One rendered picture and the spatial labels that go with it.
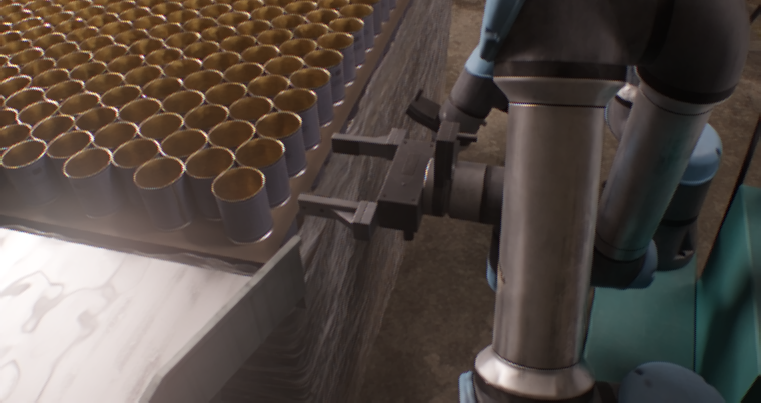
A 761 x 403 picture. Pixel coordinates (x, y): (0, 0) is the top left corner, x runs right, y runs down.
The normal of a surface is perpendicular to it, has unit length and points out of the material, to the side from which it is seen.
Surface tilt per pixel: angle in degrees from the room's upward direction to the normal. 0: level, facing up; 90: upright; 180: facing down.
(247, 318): 90
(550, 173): 62
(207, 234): 2
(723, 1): 67
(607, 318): 0
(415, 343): 0
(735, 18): 72
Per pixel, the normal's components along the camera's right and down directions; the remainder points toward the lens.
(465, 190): -0.22, -0.07
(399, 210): -0.25, 0.63
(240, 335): 0.86, 0.29
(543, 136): -0.49, 0.13
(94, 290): -0.04, -0.78
